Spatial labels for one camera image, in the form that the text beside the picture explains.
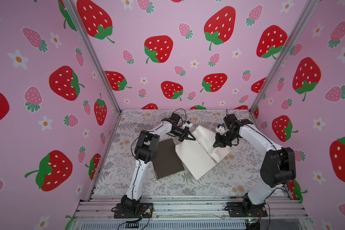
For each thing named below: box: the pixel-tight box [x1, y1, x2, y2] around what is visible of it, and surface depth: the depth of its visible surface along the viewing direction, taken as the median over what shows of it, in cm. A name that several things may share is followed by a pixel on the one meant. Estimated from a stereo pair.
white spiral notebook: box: [174, 125, 231, 181], surface depth 92 cm
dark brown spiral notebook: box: [152, 138, 185, 181], surface depth 90 cm
